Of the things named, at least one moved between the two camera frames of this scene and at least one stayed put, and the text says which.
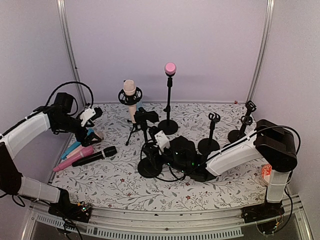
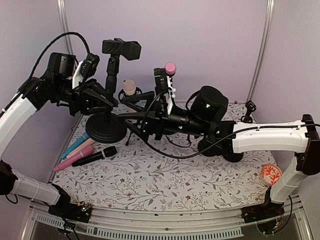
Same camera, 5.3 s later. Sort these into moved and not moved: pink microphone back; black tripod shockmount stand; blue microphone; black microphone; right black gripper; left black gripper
Moved: right black gripper; left black gripper
Not moved: pink microphone back; blue microphone; black tripod shockmount stand; black microphone
